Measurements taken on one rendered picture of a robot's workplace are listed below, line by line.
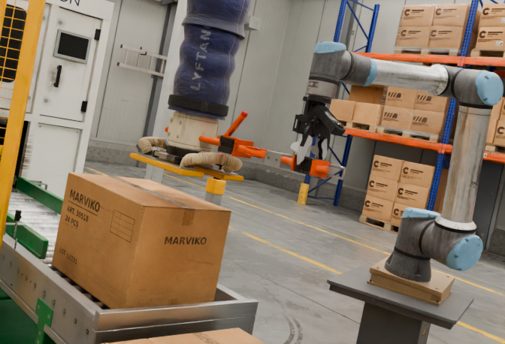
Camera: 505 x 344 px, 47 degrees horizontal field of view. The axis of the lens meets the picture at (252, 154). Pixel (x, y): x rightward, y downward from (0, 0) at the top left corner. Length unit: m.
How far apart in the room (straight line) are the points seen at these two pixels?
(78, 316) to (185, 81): 0.88
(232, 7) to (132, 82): 9.97
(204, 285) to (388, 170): 8.15
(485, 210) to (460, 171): 8.48
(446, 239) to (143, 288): 1.12
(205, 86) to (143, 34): 10.07
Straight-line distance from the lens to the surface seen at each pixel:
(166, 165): 2.04
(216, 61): 2.09
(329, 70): 1.73
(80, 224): 2.40
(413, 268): 2.43
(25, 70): 2.50
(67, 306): 2.17
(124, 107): 11.98
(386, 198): 10.23
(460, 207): 2.27
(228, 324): 2.31
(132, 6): 12.01
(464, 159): 2.24
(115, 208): 2.18
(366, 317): 2.48
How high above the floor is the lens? 1.29
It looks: 3 degrees down
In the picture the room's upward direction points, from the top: 11 degrees clockwise
